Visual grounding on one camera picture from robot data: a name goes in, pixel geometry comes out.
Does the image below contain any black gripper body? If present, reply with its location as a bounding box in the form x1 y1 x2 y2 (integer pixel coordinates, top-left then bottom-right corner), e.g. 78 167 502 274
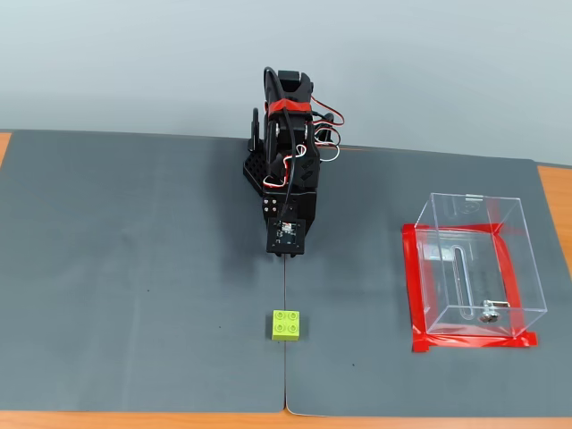
261 189 320 234

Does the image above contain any green lego block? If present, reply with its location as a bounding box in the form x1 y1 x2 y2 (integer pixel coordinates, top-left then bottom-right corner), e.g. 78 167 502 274
271 308 301 343

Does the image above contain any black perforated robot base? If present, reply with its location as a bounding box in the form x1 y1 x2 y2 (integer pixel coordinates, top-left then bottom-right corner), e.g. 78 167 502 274
240 149 270 198

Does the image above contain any red tape band on arm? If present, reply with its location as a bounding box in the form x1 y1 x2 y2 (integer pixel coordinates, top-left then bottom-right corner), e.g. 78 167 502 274
266 98 314 115

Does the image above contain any transparent acrylic box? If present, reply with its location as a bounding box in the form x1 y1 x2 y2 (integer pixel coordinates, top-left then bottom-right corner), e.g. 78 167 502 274
413 191 549 340

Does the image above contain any silver metal box lock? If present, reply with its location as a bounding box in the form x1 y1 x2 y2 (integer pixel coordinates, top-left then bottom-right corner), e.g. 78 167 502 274
479 300 511 324

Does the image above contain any grey table mat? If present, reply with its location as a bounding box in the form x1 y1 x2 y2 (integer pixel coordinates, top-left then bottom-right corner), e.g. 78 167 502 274
0 129 287 413
283 142 572 419

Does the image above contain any black table clamp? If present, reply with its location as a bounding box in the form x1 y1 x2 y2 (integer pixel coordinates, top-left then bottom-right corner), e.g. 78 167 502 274
315 111 341 147
247 106 264 152

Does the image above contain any red tape strip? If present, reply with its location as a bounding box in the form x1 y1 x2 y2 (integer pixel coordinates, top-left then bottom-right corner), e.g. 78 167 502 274
400 223 431 343
492 225 527 339
410 331 539 354
401 222 524 237

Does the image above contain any black square wrist camera module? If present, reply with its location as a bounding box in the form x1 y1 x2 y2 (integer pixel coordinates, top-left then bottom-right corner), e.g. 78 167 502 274
266 217 307 256

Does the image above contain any black camera cable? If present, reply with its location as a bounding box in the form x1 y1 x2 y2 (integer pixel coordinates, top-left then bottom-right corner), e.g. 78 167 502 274
262 66 301 220

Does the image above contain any short red white servo wire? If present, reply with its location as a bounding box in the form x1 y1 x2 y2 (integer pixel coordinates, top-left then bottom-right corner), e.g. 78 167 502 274
262 143 310 189

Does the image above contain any long red white servo wire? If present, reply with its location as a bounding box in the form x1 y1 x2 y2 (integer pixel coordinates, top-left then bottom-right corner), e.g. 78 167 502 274
309 95 348 162

